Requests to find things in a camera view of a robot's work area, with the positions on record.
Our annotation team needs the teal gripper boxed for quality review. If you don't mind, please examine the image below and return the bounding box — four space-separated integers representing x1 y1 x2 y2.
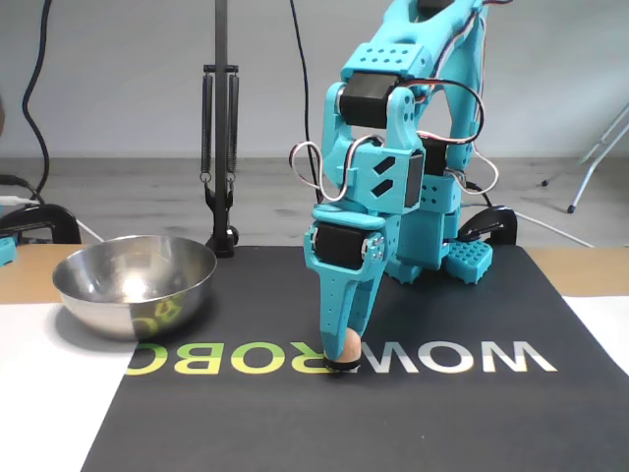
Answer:
303 202 400 364

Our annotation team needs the cork coloured ball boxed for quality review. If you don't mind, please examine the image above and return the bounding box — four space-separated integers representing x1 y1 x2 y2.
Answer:
341 329 364 366

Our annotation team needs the teal robot base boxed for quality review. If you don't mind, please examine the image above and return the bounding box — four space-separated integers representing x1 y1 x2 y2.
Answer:
385 171 495 286

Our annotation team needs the metal bowl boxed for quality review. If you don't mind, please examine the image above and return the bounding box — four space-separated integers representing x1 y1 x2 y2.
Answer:
52 234 218 343

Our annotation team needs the black WOWROBO printed mat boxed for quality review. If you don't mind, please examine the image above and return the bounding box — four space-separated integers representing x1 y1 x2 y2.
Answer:
81 244 629 472

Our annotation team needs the black table clamp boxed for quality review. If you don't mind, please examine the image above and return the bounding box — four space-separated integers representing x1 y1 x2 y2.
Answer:
0 204 83 246
454 205 519 247

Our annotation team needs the white metal folding stand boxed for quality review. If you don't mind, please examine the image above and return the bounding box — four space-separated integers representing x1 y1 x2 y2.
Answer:
540 100 629 215

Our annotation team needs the large white paper sheet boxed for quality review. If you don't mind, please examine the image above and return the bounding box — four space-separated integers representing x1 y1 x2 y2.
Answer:
0 302 137 472

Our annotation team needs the black ring ball stand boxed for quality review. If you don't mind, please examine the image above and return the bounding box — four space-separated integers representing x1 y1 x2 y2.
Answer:
322 359 362 379

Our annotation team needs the wrist servo cable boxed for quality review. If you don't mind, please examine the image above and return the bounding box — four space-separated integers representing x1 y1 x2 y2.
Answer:
288 139 359 205

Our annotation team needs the thin black hanging cable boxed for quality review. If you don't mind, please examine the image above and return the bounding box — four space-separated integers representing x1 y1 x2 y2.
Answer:
289 0 326 206

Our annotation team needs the white floor cable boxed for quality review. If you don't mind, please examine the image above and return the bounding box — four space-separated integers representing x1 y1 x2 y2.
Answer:
73 218 107 245
515 210 596 249

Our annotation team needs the elbow servo cable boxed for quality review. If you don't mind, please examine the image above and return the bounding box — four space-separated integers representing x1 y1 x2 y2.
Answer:
417 78 501 197

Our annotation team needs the thick black hanging cable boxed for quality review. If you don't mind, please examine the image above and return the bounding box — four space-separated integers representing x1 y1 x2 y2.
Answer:
21 0 54 206

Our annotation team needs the black plug cable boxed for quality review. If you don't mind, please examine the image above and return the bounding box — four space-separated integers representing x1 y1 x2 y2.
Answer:
0 174 48 206

